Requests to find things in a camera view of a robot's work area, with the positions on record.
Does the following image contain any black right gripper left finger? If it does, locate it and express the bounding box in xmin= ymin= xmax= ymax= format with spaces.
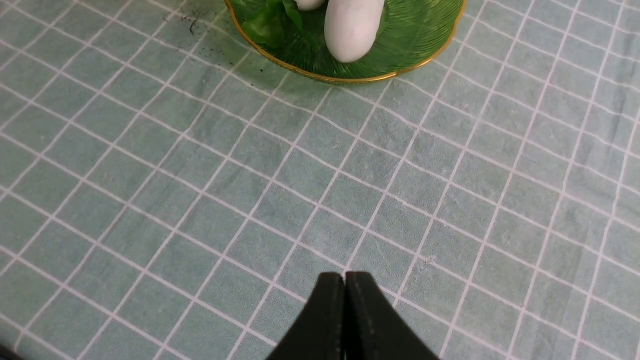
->
xmin=268 ymin=272 xmax=346 ymax=360

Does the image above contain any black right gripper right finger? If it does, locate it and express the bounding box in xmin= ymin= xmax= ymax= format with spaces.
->
xmin=343 ymin=271 xmax=439 ymax=360

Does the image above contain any white radish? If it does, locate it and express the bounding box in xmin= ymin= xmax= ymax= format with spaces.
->
xmin=324 ymin=0 xmax=386 ymax=64

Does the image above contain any green checked tablecloth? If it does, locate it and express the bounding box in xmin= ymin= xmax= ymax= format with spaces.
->
xmin=1 ymin=0 xmax=639 ymax=360

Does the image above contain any green plastic plate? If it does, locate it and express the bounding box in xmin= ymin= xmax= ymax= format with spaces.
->
xmin=226 ymin=0 xmax=467 ymax=84

